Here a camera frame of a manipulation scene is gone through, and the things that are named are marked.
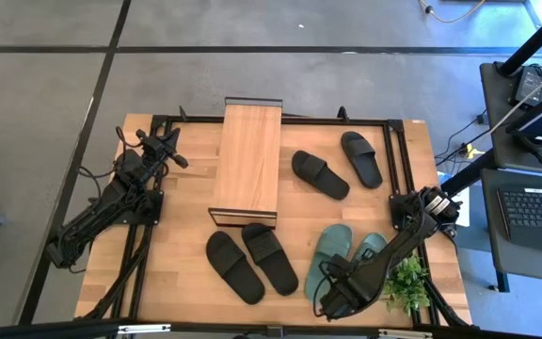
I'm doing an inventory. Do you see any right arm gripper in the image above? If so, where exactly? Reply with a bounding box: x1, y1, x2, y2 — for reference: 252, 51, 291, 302
319, 248, 377, 323

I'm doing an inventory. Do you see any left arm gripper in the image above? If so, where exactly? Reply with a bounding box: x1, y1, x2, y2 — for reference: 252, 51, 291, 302
143, 127, 190, 170

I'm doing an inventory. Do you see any green slide sandal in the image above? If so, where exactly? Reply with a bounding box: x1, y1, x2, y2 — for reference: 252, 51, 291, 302
349, 232, 390, 267
304, 223, 355, 303

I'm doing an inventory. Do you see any wooden shelf with metal rails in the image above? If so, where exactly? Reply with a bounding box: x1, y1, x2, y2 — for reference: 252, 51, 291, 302
207, 96, 284, 231

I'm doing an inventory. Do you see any black slide sandal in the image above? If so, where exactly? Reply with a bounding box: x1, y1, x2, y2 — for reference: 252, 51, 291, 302
205, 230, 267, 306
291, 150, 351, 202
340, 130, 384, 190
240, 222, 300, 298

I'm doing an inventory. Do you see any small green artificial plant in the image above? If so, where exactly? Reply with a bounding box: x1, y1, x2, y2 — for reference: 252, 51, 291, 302
382, 253, 432, 317

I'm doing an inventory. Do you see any white paper sheet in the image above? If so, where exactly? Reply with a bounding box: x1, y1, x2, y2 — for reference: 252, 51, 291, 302
438, 171, 473, 229

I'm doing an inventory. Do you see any black diagonal rig pole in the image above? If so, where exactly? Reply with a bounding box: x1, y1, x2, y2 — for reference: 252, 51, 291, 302
497, 0, 542, 78
439, 149, 498, 198

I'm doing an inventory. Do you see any dark grey desk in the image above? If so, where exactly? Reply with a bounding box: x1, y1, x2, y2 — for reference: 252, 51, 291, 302
480, 168, 542, 287
479, 60, 542, 176

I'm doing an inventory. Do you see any black laptop keyboard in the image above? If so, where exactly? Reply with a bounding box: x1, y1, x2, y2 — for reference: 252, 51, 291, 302
496, 186, 542, 256

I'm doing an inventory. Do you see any black horizontal rig beam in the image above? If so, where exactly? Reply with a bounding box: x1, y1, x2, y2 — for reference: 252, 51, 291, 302
0, 317, 542, 339

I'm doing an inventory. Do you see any black power adapter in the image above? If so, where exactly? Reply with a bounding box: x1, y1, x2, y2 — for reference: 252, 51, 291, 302
514, 65, 542, 107

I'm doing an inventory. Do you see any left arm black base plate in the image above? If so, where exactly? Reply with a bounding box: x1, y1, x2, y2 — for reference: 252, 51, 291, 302
123, 188, 165, 227

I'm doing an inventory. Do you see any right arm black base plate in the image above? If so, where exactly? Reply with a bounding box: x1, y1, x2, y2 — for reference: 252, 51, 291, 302
389, 192, 423, 233

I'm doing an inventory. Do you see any silver metal bracket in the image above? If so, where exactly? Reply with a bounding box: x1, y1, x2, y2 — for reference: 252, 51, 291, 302
117, 323, 172, 336
377, 328, 434, 339

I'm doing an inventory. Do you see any thin white cable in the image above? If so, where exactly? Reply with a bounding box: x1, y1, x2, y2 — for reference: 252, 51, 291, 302
488, 58, 542, 136

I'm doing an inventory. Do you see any yellow floor cable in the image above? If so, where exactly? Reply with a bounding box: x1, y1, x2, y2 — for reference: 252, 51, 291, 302
418, 0, 487, 24

